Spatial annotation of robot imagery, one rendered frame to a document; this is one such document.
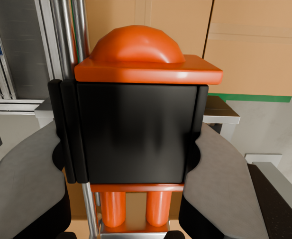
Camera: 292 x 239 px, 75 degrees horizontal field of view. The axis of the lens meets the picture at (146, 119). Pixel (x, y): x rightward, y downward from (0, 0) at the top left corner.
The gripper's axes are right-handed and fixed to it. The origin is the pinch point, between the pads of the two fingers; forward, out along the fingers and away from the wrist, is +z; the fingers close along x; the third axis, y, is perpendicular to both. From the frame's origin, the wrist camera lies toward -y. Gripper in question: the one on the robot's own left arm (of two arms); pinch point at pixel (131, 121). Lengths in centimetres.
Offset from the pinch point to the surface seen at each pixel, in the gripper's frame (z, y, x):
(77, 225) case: 13.1, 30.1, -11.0
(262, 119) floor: 109, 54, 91
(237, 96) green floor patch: 108, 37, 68
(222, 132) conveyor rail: 49, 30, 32
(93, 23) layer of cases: 53, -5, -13
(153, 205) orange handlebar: -0.6, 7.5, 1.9
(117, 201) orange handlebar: -0.6, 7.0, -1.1
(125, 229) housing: -0.9, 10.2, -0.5
